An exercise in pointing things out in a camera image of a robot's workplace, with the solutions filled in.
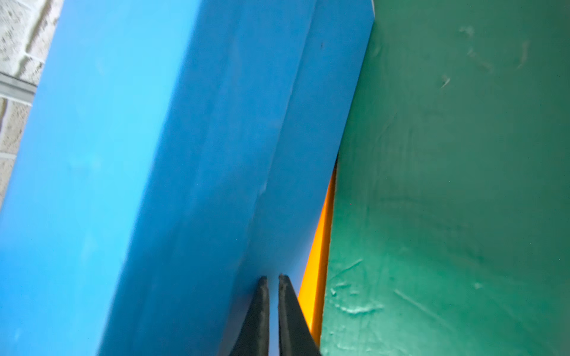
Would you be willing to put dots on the green shoebox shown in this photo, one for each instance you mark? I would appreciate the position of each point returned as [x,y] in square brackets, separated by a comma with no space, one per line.
[450,230]

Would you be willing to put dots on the left corner aluminium post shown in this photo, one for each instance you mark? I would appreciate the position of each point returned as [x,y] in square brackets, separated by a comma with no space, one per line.
[17,90]

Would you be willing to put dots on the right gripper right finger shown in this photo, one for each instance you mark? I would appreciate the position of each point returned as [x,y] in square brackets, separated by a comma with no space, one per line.
[295,338]

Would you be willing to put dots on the orange shoebox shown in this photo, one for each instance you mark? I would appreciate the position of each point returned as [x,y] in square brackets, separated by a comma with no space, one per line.
[312,292]

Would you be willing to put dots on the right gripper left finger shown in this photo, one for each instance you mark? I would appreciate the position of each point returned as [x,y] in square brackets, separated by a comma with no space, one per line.
[254,336]

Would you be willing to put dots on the blue shoebox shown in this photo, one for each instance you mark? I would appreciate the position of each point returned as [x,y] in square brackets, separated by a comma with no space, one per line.
[176,152]

